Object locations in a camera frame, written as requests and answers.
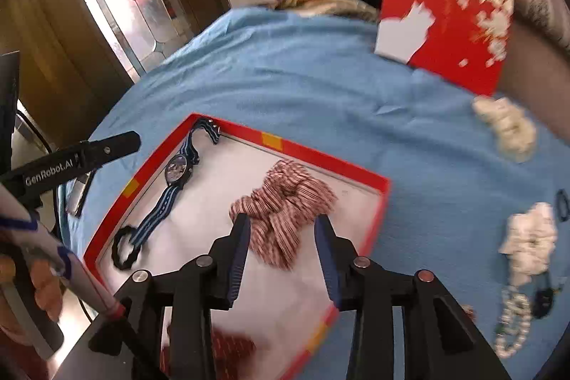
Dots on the tan fur cloth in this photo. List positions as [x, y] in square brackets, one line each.
[325, 4]

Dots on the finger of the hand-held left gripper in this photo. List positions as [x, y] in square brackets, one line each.
[111, 146]

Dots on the red white striped scrunchie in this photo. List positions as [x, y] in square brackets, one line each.
[285, 202]

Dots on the dark red scrunchie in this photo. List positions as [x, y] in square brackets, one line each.
[234, 346]

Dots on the red-rimmed white tray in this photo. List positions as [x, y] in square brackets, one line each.
[213, 184]

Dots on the brown wooden door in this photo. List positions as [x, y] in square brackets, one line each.
[53, 50]

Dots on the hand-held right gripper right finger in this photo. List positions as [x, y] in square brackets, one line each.
[327, 268]

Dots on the person's left hand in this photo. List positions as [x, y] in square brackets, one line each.
[46, 295]

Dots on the dark brown cloth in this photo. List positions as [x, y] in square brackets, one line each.
[534, 64]

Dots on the small black hair clip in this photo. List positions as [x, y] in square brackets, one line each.
[542, 300]

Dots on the cream scrunchie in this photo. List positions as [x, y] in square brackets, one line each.
[507, 130]

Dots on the red gift bag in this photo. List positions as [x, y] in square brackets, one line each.
[445, 32]

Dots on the blue striped wristwatch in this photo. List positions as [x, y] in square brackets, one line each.
[178, 173]

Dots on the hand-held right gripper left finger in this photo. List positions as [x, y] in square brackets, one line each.
[240, 255]

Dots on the blue blanket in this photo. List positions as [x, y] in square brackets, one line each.
[311, 86]

